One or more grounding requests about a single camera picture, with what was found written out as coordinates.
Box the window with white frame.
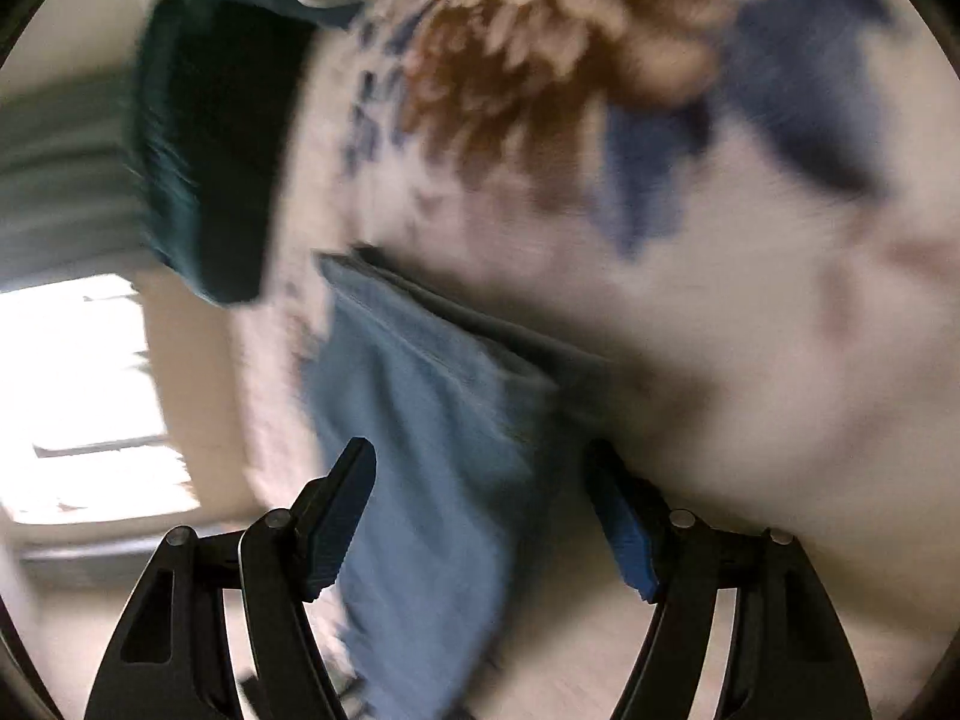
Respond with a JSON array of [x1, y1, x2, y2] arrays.
[[0, 274, 202, 527]]

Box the grey-blue striped curtain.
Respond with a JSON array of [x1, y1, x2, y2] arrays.
[[0, 71, 155, 290]]

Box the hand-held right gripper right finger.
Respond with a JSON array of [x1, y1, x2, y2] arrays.
[[583, 439, 875, 720]]

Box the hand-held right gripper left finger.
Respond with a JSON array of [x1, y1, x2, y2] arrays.
[[84, 436, 377, 720]]

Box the bed with floral bedspread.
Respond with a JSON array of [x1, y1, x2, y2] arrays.
[[232, 0, 960, 691]]

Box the blue denim pants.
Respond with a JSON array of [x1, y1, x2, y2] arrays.
[[298, 244, 627, 720]]

